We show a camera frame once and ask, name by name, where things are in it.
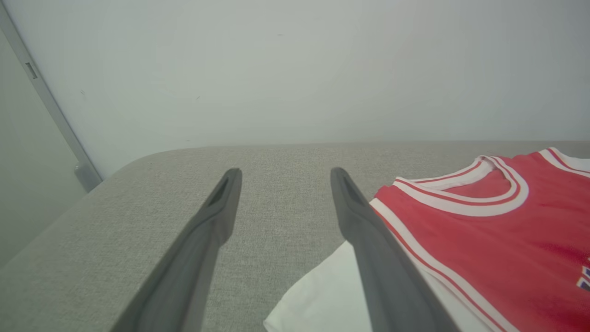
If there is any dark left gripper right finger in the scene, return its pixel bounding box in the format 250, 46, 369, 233
330, 166, 462, 332

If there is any red and white basketball jersey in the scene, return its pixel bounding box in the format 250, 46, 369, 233
264, 147, 590, 332

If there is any grey metal wall rail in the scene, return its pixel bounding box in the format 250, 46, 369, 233
0, 2, 103, 193

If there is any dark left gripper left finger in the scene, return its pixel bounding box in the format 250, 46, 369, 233
110, 167, 243, 332

